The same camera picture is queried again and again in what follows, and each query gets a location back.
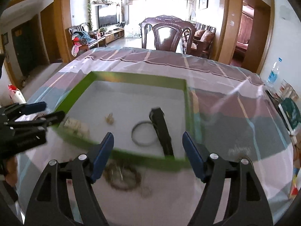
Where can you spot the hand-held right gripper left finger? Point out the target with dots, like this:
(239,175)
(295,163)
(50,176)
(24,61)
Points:
(103,156)

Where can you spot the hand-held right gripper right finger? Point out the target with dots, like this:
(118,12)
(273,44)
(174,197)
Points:
(192,156)

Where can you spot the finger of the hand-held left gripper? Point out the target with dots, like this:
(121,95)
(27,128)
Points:
(35,107)
(55,117)

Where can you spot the green cardboard box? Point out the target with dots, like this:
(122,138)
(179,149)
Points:
(141,157)

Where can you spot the person's left hand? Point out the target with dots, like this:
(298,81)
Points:
(9,171)

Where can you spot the red and white bag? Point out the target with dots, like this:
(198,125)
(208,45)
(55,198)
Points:
(16,96)

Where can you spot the small gold earring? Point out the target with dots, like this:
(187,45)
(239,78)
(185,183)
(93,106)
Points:
(110,120)

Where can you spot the black watch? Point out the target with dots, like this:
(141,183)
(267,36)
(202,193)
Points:
(162,131)

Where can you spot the silver bangle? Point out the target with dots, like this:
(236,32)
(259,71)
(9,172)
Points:
(141,144)

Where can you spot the dark wooden door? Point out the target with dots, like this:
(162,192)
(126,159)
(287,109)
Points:
(28,49)

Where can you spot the plaid tablecloth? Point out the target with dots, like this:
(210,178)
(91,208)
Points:
(211,98)

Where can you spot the pile of clothes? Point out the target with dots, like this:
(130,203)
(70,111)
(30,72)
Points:
(81,37)

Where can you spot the wooden armchair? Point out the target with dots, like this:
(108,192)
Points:
(94,41)

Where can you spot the wooden television cabinet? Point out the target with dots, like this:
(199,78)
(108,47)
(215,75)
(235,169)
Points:
(112,36)

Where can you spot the dark green packet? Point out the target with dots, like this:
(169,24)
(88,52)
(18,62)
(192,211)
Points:
(291,114)

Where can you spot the green ivy garland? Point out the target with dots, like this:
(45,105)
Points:
(89,7)

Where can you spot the flat screen television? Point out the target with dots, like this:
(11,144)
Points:
(107,16)

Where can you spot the clear plastic water bottle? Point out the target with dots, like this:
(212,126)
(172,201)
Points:
(274,74)

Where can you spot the white play fence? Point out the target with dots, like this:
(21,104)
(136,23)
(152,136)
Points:
(132,31)

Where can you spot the small cardboard boxes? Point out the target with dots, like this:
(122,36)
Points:
(288,89)

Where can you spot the wooden sofa with cushions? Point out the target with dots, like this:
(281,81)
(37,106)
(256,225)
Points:
(204,40)

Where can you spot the pink bed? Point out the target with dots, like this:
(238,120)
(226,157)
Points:
(242,46)

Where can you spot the carved dark wooden chair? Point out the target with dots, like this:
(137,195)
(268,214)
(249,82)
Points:
(167,37)

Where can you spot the wall shelf with ornaments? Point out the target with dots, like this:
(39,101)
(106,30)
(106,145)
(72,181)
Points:
(105,1)

